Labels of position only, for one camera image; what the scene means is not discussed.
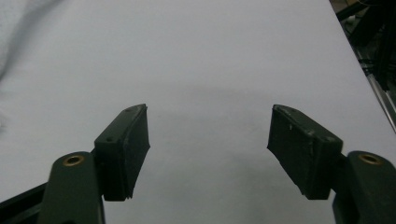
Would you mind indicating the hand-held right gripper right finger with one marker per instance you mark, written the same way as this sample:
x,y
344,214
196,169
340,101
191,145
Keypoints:
x,y
306,152

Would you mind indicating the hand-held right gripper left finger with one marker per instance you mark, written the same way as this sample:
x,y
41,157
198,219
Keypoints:
x,y
120,152

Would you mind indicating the metal stand rail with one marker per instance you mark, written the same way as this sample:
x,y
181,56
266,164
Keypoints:
x,y
381,93

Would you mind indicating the dark equipment frame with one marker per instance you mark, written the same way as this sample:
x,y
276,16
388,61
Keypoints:
x,y
373,34

